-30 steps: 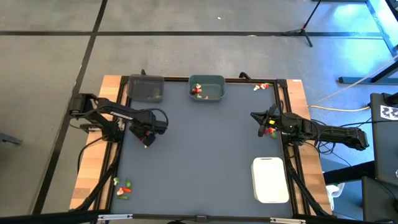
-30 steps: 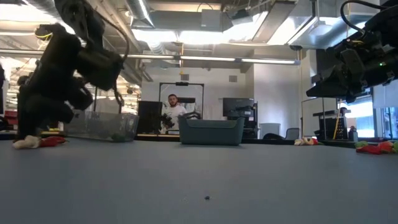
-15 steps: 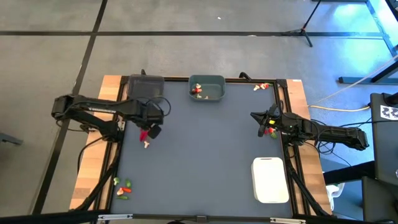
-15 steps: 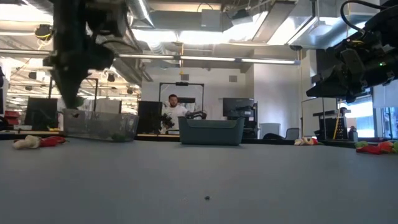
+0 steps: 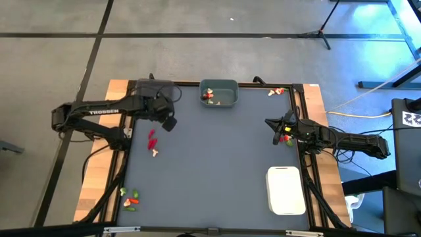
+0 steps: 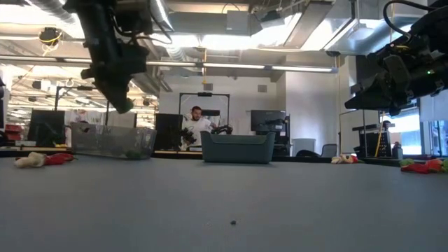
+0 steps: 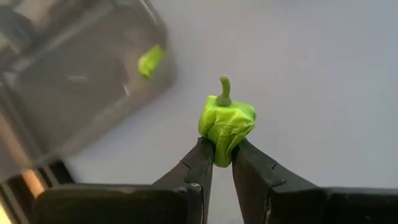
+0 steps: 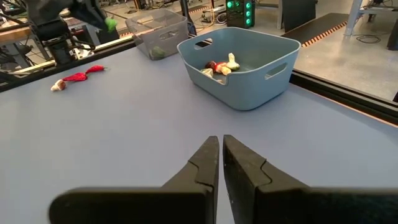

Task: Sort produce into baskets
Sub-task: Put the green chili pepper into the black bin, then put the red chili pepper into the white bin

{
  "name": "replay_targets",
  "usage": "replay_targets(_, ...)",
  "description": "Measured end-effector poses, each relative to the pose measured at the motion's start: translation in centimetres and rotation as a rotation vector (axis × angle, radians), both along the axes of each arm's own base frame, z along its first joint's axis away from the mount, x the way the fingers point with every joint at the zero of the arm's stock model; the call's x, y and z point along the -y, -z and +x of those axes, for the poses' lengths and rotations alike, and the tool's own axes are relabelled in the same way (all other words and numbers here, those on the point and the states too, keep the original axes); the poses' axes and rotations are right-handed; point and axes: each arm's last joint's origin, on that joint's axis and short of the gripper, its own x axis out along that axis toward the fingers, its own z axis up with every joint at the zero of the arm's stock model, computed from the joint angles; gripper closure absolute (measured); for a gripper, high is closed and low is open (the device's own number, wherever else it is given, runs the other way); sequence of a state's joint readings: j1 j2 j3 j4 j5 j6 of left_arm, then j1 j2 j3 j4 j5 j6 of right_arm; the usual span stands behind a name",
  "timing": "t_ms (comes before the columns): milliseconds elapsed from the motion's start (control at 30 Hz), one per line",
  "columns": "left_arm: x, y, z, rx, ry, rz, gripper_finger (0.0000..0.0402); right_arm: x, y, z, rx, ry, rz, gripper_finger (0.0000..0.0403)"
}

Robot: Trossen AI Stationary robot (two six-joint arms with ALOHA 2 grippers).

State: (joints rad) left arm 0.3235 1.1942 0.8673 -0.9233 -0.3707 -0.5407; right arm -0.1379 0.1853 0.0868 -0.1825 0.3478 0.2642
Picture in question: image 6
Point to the red storage boxes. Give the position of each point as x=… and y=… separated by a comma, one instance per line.
x=14, y=132

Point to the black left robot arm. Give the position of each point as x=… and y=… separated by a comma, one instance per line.
x=94, y=24

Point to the dark grey translucent basket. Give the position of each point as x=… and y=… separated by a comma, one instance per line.
x=105, y=140

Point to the black metal gantry frame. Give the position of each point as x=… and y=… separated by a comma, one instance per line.
x=84, y=88
x=204, y=94

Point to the long ceiling light strip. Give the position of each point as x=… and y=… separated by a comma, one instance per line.
x=231, y=65

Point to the grey ceiling air unit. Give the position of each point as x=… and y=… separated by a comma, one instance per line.
x=241, y=22

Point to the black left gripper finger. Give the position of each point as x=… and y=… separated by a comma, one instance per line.
x=106, y=91
x=123, y=98

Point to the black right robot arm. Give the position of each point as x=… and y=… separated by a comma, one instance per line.
x=434, y=17

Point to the black equipment rack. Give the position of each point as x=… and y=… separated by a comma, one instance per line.
x=372, y=140

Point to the black computer monitor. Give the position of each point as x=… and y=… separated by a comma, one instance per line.
x=168, y=131
x=47, y=126
x=267, y=120

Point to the teal plastic basket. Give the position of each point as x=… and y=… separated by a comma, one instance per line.
x=238, y=148

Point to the person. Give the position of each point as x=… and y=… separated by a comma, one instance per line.
x=196, y=126

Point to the grey office chair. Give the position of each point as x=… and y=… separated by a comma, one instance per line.
x=329, y=150

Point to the white board on stand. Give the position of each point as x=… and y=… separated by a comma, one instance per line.
x=358, y=131

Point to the dark water bottle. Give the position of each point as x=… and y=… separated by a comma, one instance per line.
x=397, y=151

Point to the white toy mushroom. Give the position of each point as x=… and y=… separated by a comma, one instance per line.
x=336, y=160
x=29, y=160

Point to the grey trash bin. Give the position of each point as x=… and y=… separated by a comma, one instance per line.
x=303, y=146

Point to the silver ventilation duct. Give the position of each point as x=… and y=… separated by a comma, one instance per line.
x=147, y=82

